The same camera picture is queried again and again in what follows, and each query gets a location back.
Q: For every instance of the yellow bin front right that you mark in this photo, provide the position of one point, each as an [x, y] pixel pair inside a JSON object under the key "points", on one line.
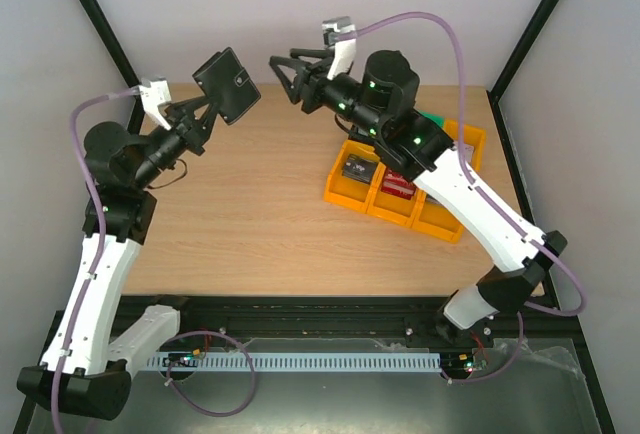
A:
{"points": [[433, 219]]}

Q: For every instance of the red VIP card stack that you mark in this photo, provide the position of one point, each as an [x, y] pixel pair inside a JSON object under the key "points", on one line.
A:
{"points": [[396, 185]]}

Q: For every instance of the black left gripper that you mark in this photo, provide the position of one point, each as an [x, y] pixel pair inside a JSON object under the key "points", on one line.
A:
{"points": [[183, 121]]}

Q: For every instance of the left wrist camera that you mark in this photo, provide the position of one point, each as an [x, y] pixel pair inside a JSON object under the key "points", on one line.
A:
{"points": [[154, 94]]}

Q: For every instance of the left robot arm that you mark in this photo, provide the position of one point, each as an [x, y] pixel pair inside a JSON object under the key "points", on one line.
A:
{"points": [[85, 371]]}

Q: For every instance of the frame post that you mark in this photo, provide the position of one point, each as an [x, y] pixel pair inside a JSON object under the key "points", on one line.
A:
{"points": [[533, 29], [109, 40]]}

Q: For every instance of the yellow bin front left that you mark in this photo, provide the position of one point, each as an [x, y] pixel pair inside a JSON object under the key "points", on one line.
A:
{"points": [[345, 191]]}

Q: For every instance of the right frame post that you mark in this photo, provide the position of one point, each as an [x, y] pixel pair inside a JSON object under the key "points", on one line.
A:
{"points": [[533, 29]]}

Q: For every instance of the slotted cable duct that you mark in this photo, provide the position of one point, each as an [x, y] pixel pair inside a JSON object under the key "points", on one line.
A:
{"points": [[395, 362]]}

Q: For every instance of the yellow bin back right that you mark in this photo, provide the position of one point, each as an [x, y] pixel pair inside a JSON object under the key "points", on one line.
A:
{"points": [[471, 135]]}

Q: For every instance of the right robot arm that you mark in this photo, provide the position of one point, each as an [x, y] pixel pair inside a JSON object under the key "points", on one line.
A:
{"points": [[382, 104]]}

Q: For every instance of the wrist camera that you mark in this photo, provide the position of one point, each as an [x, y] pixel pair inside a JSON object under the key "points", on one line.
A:
{"points": [[340, 38], [154, 94]]}

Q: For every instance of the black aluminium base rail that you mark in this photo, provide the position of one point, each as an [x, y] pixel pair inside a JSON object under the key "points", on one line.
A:
{"points": [[410, 319]]}

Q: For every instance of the white pink card stack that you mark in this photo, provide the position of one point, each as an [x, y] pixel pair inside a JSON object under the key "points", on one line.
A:
{"points": [[468, 151]]}

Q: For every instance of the black leather card holder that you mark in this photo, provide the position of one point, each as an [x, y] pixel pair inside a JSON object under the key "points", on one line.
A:
{"points": [[225, 80]]}

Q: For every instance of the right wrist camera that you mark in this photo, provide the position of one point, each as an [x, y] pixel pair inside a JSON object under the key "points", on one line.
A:
{"points": [[340, 38]]}

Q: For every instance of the left frame post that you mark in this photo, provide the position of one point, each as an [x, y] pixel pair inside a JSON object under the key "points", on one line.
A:
{"points": [[109, 40]]}

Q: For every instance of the black VIP card stack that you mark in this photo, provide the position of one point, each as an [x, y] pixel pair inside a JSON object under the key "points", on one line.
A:
{"points": [[359, 169]]}

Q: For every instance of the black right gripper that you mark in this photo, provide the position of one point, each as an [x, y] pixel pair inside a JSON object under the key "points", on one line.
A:
{"points": [[308, 87]]}

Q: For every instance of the yellow bin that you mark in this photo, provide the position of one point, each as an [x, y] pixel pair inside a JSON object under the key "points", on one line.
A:
{"points": [[471, 135], [345, 191], [433, 219], [390, 208]]}

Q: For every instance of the yellow bin front middle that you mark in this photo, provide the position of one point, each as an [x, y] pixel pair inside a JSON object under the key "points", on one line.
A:
{"points": [[390, 208]]}

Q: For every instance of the green bin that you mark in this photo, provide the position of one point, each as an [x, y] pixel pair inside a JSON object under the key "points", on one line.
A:
{"points": [[438, 120]]}

